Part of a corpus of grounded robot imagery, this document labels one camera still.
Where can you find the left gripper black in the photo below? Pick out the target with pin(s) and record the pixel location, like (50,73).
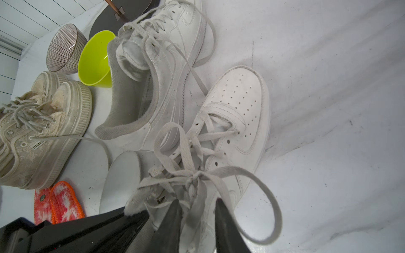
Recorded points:
(112,232)

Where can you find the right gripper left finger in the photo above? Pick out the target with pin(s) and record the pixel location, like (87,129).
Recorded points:
(166,239)

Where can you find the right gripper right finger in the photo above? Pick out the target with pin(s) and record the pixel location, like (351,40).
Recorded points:
(228,238)

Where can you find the white insole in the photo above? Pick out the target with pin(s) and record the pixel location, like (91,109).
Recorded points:
(121,182)

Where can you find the red insole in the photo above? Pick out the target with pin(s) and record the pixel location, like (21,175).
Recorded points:
(42,206)
(64,203)

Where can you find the white sneaker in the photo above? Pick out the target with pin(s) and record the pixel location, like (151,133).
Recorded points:
(215,158)
(150,60)

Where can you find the beige lace sneaker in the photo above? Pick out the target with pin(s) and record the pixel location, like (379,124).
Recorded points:
(37,139)
(43,89)

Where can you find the green plastic bowl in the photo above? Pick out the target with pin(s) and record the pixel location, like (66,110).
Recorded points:
(94,68)

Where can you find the pink glass bowl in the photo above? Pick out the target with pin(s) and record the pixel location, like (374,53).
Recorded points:
(65,50)

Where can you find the ornate metal cup stand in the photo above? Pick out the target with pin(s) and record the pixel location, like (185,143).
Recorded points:
(109,20)

